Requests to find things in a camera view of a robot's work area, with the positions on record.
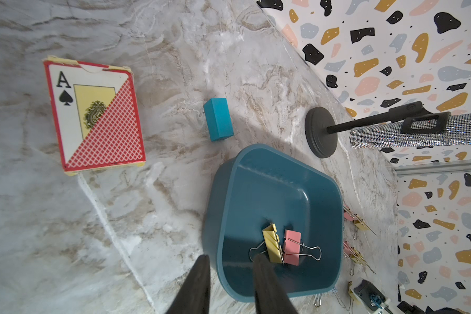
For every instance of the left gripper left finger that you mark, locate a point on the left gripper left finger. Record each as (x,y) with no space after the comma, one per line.
(194,294)

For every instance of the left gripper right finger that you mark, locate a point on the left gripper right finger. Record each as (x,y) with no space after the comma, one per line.
(270,296)

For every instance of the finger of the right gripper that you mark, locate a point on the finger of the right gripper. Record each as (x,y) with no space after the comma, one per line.
(372,299)

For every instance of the pink binder clip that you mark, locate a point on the pink binder clip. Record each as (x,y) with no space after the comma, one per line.
(349,215)
(347,250)
(295,251)

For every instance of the yellow binder clip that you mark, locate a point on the yellow binder clip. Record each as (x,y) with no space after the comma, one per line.
(271,244)
(351,292)
(357,257)
(360,224)

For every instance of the teal plastic storage box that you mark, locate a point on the teal plastic storage box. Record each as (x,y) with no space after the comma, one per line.
(261,187)

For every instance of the blue binder clip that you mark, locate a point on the blue binder clip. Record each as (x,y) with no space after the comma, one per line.
(318,299)

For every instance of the red patterned card box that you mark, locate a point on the red patterned card box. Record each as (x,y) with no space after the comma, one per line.
(95,115)

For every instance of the teal rectangular block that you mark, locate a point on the teal rectangular block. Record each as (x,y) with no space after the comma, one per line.
(218,119)

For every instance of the microphone on black stand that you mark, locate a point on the microphone on black stand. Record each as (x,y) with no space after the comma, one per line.
(409,125)

